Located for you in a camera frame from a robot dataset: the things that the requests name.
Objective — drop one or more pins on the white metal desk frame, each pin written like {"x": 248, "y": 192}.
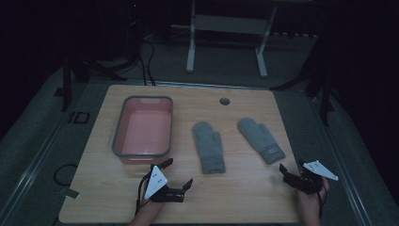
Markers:
{"x": 229, "y": 24}

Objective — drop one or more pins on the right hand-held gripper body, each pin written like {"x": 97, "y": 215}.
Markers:
{"x": 309, "y": 183}

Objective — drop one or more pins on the grey tape piece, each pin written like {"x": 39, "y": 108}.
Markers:
{"x": 69, "y": 193}

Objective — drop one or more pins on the black metal stand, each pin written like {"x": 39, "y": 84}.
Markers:
{"x": 66, "y": 81}
{"x": 324, "y": 94}

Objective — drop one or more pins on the grey mitten with label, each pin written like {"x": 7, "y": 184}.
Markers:
{"x": 260, "y": 139}

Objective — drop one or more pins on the person's left hand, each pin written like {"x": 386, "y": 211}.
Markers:
{"x": 150, "y": 205}

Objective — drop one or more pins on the pink basin with grey rim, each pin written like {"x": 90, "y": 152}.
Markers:
{"x": 144, "y": 132}

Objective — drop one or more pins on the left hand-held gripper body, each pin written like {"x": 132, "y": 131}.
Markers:
{"x": 156, "y": 183}

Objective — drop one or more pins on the person's right hand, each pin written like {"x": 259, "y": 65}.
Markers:
{"x": 309, "y": 202}

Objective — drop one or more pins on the plain grey mitten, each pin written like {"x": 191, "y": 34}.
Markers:
{"x": 208, "y": 147}

